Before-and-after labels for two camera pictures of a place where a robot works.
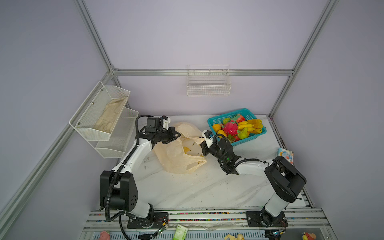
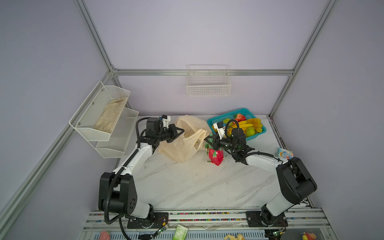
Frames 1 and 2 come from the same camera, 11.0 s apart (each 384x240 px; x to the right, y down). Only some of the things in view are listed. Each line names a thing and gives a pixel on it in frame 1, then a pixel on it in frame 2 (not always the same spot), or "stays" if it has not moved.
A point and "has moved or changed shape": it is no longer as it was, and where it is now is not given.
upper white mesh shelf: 95,120 stays
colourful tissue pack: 287,154 stays
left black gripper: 172,132 stays
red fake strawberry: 241,118 stays
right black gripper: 204,148 -> 216,141
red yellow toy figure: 308,236 stays
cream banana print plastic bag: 183,154 has moved or changed shape
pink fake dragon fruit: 230,128 has moved or changed shape
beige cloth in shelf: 108,120 stays
